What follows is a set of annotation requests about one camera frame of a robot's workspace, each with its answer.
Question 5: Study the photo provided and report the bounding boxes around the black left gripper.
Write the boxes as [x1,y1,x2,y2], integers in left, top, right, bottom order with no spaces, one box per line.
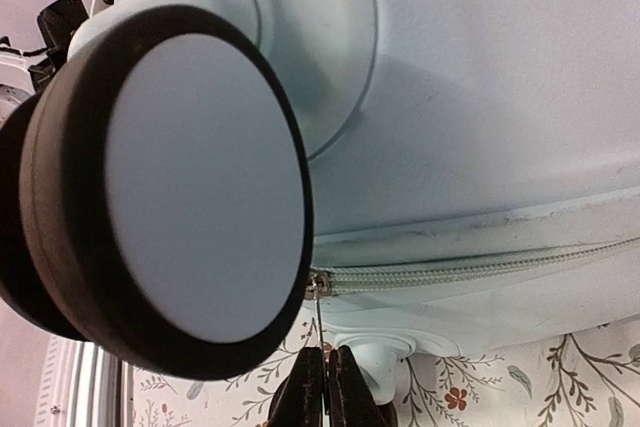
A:
[29,0,89,82]

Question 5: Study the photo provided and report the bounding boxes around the floral white tablecloth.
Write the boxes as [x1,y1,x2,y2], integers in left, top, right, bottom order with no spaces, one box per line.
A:
[44,319,640,427]

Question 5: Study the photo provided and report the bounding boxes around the aluminium front rail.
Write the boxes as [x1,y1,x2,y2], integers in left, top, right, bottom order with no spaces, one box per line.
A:
[63,342,135,427]

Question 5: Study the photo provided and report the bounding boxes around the light blue hard-shell suitcase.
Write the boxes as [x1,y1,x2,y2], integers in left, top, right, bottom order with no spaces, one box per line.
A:
[1,0,639,404]

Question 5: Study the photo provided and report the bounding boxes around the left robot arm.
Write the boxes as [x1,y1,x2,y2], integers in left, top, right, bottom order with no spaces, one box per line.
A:
[1,0,89,124]

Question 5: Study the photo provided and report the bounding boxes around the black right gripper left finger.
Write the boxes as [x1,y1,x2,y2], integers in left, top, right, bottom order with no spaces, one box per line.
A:
[268,347,325,427]

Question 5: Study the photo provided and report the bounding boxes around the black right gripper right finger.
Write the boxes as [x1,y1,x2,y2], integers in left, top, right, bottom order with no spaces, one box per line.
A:
[328,346,398,427]

